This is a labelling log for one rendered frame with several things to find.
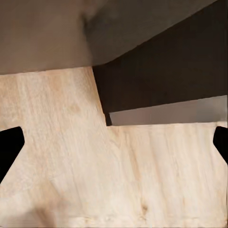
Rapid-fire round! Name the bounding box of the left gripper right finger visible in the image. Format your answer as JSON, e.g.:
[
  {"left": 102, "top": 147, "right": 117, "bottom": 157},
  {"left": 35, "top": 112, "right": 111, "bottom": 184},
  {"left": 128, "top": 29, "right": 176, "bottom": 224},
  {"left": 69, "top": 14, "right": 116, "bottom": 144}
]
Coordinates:
[{"left": 213, "top": 126, "right": 228, "bottom": 164}]

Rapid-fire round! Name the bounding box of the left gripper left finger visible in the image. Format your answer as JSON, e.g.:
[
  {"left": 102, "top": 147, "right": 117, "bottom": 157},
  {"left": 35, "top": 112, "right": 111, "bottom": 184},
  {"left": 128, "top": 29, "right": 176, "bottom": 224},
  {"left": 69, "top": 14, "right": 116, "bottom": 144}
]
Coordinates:
[{"left": 0, "top": 126, "right": 25, "bottom": 183}]

